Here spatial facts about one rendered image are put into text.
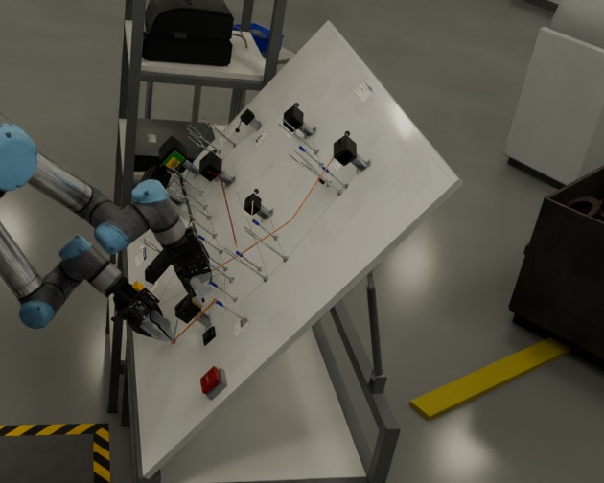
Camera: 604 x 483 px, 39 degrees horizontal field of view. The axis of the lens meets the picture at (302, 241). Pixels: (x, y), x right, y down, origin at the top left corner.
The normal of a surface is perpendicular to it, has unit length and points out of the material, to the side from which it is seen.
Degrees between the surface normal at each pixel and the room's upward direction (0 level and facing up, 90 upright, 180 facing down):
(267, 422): 0
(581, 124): 90
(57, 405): 0
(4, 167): 84
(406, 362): 0
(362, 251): 54
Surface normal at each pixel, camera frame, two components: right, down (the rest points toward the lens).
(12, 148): 0.73, 0.34
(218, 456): 0.16, -0.87
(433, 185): -0.69, -0.54
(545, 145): -0.75, 0.21
